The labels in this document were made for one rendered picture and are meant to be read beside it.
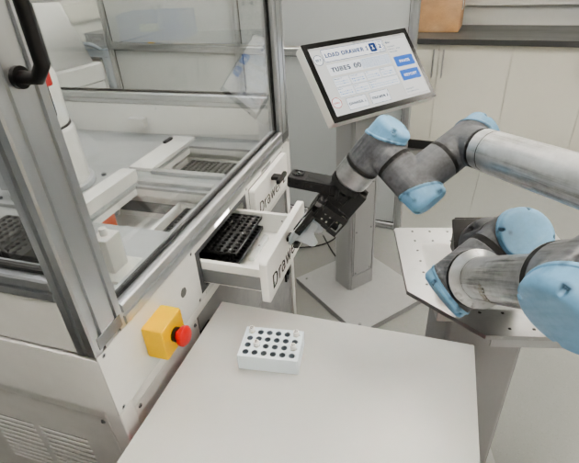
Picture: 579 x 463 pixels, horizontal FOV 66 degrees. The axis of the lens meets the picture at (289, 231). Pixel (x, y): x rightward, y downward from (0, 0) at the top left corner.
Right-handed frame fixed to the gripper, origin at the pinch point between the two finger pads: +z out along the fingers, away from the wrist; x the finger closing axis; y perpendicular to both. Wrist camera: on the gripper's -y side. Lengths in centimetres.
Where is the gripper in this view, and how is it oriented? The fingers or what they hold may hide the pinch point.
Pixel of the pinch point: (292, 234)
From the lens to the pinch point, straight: 105.2
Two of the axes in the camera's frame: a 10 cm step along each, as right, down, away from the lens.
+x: 3.0, -5.2, 8.0
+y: 8.1, 5.8, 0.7
